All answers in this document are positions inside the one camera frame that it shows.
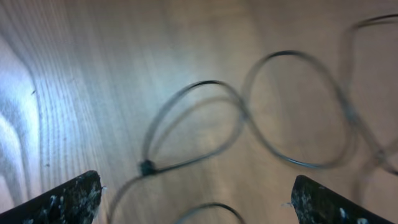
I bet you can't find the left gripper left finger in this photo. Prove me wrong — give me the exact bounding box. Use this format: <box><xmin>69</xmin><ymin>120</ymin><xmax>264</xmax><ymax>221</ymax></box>
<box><xmin>1</xmin><ymin>170</ymin><xmax>102</xmax><ymax>224</ymax></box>

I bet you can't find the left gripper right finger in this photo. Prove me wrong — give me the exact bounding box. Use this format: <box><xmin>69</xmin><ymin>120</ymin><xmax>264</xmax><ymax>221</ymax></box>
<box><xmin>291</xmin><ymin>175</ymin><xmax>392</xmax><ymax>224</ymax></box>

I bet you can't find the black USB cable short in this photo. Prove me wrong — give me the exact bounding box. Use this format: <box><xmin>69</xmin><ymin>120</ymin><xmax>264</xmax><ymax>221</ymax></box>
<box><xmin>107</xmin><ymin>14</ymin><xmax>397</xmax><ymax>223</ymax></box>

